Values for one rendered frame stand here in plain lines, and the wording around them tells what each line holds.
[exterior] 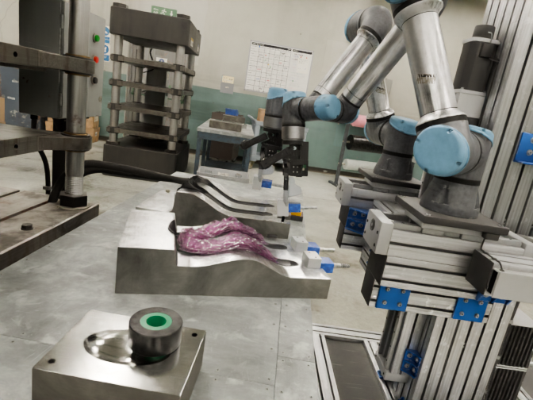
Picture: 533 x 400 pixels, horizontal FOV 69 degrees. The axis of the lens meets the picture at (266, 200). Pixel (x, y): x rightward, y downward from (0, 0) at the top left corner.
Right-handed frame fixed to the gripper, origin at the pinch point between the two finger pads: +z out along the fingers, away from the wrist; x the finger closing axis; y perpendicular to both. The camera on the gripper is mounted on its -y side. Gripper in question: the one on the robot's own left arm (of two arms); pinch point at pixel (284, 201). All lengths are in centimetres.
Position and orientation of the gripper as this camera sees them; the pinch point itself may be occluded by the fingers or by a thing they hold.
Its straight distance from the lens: 128.0
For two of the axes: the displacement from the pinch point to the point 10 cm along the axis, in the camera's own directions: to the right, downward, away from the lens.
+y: 10.0, 0.3, -0.6
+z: -0.3, 9.9, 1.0
